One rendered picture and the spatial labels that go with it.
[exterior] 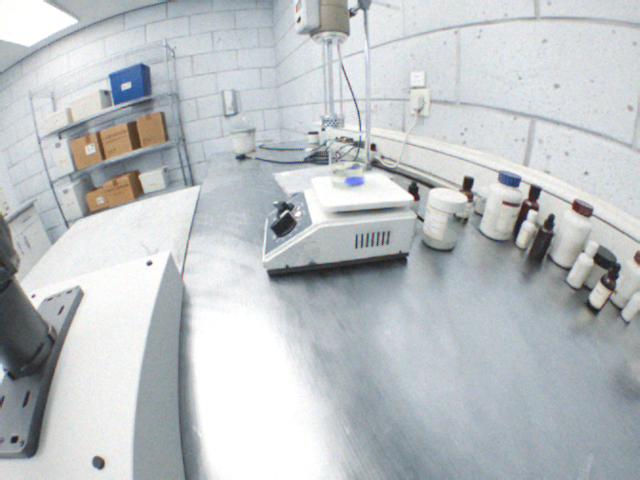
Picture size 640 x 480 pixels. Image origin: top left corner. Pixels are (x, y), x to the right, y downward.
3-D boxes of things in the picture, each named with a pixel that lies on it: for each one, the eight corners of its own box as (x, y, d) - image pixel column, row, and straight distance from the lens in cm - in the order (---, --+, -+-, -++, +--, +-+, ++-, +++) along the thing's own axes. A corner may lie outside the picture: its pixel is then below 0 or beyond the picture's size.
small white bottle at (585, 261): (581, 285, 48) (602, 245, 45) (578, 291, 45) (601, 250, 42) (568, 275, 48) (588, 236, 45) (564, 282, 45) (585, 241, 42)
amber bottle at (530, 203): (514, 231, 53) (529, 186, 50) (512, 225, 57) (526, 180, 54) (531, 237, 54) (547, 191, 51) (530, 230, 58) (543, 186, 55)
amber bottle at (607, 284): (592, 297, 47) (616, 256, 44) (603, 310, 46) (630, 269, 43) (583, 299, 44) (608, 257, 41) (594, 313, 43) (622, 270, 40)
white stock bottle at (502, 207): (472, 230, 48) (487, 169, 44) (488, 222, 53) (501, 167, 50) (501, 245, 46) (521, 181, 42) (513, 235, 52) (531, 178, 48)
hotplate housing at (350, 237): (265, 278, 31) (253, 223, 27) (268, 230, 42) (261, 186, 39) (425, 257, 36) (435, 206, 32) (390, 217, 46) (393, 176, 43)
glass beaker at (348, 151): (339, 196, 31) (338, 132, 29) (322, 185, 35) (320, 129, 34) (378, 190, 34) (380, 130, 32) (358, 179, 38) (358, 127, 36)
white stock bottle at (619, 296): (630, 306, 54) (657, 262, 51) (623, 313, 49) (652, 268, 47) (612, 288, 54) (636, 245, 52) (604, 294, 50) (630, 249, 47)
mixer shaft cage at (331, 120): (326, 129, 62) (322, 31, 65) (316, 128, 69) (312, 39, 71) (350, 128, 65) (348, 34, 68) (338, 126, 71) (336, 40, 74)
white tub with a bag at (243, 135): (231, 156, 124) (226, 113, 123) (231, 151, 138) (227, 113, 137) (260, 151, 124) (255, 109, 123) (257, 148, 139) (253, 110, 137)
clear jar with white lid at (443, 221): (439, 230, 44) (448, 186, 41) (463, 247, 41) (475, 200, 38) (413, 235, 40) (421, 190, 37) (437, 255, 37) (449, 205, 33)
